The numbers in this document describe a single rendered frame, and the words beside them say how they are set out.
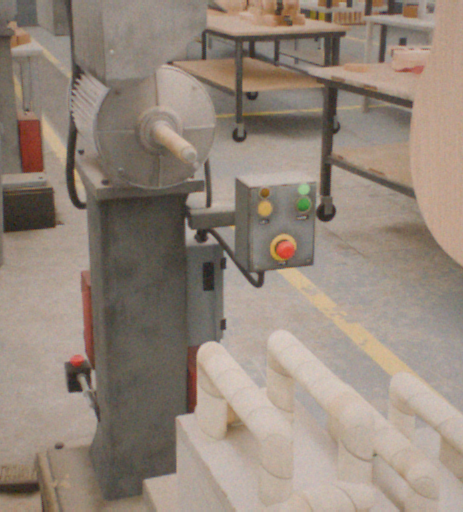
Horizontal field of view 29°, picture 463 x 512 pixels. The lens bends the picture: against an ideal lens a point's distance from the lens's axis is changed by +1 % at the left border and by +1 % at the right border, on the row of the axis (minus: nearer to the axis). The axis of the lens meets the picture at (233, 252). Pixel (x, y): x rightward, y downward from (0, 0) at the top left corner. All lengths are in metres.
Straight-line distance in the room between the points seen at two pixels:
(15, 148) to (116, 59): 3.84
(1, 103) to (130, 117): 3.47
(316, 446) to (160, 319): 1.17
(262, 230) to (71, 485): 0.88
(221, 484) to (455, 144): 0.44
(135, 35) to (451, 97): 0.63
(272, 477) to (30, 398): 2.63
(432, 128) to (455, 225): 0.11
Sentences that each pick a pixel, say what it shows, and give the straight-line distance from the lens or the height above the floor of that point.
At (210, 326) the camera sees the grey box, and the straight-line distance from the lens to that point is 2.18.
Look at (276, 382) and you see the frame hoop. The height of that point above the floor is 1.16.
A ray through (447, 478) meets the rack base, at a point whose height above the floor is 1.02.
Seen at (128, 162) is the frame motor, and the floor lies 1.19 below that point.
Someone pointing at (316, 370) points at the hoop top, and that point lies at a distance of 0.89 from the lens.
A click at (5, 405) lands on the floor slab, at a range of 3.37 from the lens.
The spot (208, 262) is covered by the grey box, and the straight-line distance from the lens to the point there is 2.11.
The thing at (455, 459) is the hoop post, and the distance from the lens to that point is 1.16.
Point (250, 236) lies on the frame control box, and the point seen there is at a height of 1.01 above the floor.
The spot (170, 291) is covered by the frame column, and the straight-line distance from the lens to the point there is 2.07.
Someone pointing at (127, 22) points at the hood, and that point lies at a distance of 1.46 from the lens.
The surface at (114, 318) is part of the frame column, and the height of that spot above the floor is 0.78.
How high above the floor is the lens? 1.62
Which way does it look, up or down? 20 degrees down
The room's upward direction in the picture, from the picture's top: straight up
